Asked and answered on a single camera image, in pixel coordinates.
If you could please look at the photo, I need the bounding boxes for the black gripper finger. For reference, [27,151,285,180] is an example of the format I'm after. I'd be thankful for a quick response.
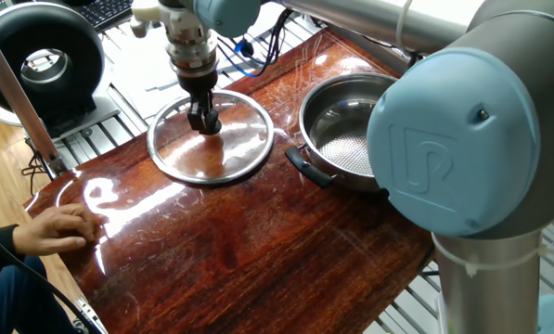
[186,92,209,133]
[203,91,224,136]

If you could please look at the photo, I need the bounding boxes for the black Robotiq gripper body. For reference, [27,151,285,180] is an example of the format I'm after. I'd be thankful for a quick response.
[176,68,220,100]

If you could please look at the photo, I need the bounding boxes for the glass lid with black knob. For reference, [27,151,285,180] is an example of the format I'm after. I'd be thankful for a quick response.
[146,89,276,186]

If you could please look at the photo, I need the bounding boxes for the stainless steel pot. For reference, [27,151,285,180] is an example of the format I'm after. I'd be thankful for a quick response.
[284,71,398,194]

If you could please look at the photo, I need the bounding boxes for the person's left hand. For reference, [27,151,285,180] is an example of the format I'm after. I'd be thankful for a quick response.
[11,202,100,257]

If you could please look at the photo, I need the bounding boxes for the black keyboard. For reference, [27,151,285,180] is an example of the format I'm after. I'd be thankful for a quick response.
[74,0,135,32]

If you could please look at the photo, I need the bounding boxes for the wood pattern table mat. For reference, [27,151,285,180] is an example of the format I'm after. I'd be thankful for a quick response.
[22,28,433,334]

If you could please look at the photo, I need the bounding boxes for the person's leg blue trousers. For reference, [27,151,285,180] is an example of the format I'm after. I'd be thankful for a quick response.
[0,254,81,334]

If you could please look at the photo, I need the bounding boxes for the blue cable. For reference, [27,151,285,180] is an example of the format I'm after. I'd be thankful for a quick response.
[215,38,260,78]

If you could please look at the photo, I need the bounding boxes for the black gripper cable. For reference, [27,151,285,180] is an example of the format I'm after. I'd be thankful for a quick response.
[215,7,295,75]

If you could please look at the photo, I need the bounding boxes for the black ring shaped device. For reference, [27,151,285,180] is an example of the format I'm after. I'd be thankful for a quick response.
[0,2,107,129]

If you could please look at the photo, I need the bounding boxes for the black cable bundle on floor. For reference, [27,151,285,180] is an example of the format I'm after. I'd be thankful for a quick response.
[19,148,55,186]

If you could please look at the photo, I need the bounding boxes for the slanted aluminium post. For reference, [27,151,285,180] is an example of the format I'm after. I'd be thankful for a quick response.
[0,18,69,176]

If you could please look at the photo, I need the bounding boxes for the thin black cable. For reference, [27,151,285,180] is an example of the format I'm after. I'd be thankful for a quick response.
[0,225,104,334]

